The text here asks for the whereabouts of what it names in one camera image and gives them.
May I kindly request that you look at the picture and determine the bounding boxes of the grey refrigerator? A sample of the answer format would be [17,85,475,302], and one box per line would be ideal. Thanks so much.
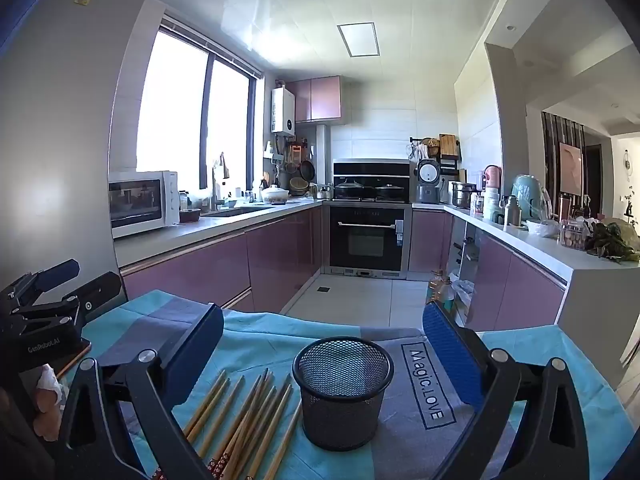
[0,0,161,281]

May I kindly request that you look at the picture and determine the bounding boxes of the white gas water heater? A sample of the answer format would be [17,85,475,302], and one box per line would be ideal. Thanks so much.
[270,86,297,136]

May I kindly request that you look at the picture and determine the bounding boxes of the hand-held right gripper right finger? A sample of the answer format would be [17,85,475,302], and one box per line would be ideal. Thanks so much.
[422,301,591,480]

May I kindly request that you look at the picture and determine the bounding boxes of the white microwave oven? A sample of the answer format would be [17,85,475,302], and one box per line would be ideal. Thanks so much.
[108,170,180,239]

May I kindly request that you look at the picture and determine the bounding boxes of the person's left hand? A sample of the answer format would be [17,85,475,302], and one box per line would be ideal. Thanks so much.
[34,385,68,436]

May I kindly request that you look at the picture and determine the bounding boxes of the leafy green vegetables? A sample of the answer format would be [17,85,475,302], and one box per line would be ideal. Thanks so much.
[585,217,640,263]

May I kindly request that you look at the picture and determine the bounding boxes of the stainless steel thermos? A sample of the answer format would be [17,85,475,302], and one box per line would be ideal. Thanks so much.
[502,196,522,227]

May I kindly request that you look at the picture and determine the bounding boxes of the black built-in oven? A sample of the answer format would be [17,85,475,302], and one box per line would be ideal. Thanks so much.
[322,203,412,276]

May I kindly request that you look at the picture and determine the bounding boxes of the pink wall cabinet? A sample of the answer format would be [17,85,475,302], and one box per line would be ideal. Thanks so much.
[286,76,343,123]

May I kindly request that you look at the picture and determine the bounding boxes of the teal and grey tablecloth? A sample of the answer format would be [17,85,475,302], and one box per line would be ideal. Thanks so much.
[47,287,633,480]

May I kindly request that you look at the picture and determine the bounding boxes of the kitchen window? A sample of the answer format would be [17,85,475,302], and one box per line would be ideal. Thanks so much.
[136,15,263,191]

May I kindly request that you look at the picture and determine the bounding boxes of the pink base cabinets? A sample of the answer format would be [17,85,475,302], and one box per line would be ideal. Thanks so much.
[120,205,323,313]
[410,208,571,333]

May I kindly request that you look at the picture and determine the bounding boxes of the black mesh utensil holder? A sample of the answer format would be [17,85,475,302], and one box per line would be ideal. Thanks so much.
[292,337,395,452]

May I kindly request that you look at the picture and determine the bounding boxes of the bundle of wooden chopsticks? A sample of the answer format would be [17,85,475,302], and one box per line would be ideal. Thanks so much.
[152,367,303,480]

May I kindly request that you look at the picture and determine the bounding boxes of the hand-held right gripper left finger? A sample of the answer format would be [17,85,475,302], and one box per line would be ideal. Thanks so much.
[55,302,225,480]

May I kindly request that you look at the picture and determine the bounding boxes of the white rice cooker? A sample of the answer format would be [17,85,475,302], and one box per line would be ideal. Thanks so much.
[416,158,442,204]

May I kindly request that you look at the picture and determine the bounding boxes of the black integrated stove hood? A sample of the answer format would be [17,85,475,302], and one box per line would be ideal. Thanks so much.
[332,158,412,204]

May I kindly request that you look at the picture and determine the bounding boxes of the rectangular ceiling light panel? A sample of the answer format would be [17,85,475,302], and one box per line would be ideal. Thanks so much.
[336,22,381,57]

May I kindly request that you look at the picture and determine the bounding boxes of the stainless steel pot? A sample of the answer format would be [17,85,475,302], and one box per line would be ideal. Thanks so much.
[451,181,477,209]

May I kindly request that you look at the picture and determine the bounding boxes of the white tissue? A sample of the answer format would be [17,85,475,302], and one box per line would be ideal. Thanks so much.
[36,364,68,396]

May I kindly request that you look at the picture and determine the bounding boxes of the pink wall picture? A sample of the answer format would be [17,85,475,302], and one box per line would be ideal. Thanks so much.
[558,142,583,196]

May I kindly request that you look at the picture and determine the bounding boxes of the white and mint canister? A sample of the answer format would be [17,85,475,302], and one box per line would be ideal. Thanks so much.
[482,187,503,223]

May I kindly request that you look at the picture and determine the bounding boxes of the wooden cutting board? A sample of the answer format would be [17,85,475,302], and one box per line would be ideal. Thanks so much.
[439,133,461,161]

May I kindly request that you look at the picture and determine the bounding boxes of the clear egg box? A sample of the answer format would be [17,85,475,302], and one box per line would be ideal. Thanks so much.
[559,220,591,251]

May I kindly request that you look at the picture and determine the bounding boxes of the white plastic bag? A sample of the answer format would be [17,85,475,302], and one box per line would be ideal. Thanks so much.
[450,275,475,321]

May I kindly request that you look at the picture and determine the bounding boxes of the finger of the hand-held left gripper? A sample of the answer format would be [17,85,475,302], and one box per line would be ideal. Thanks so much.
[0,259,81,311]
[10,271,122,333]

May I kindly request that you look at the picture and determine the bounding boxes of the white kitchen countertop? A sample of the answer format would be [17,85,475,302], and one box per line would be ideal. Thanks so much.
[112,199,640,286]

